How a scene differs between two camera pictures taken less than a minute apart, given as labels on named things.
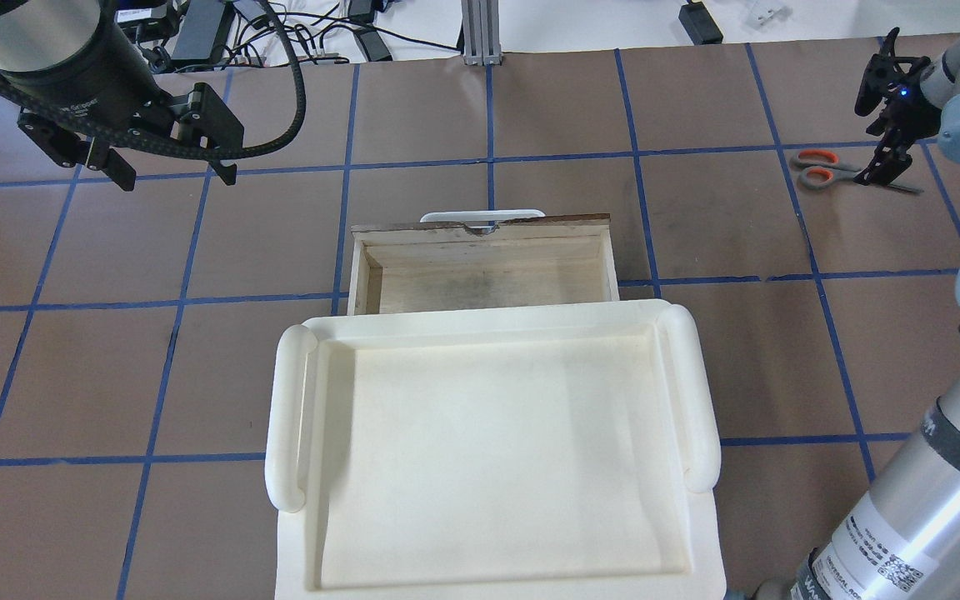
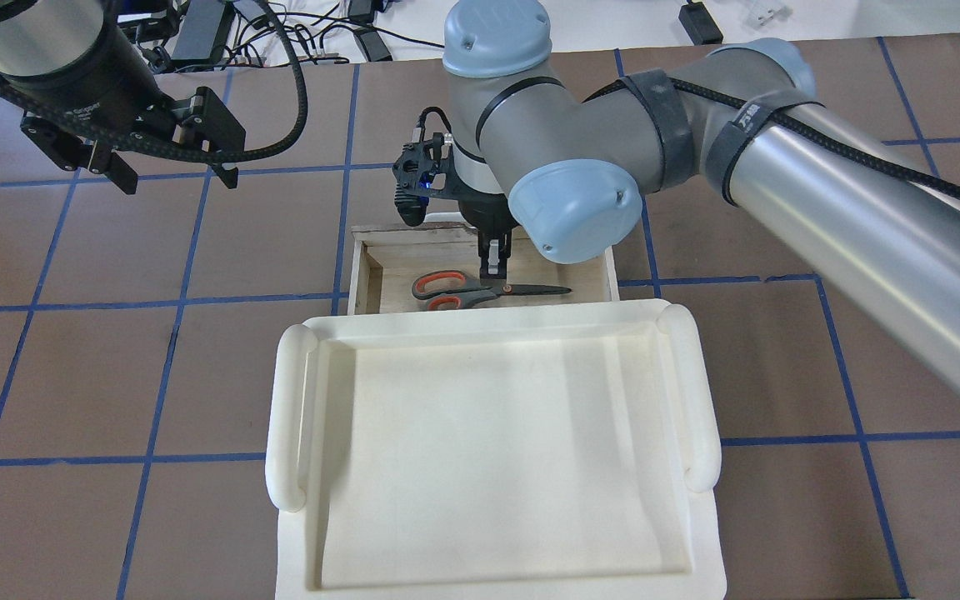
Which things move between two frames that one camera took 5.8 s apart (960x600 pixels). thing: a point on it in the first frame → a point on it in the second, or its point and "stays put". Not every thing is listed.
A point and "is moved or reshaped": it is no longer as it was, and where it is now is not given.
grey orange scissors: (822, 168) is moved or reshaped
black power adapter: (700, 23) stays put
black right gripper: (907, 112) → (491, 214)
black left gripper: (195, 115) stays put
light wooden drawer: (447, 264) stays put
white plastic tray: (531, 455) stays put
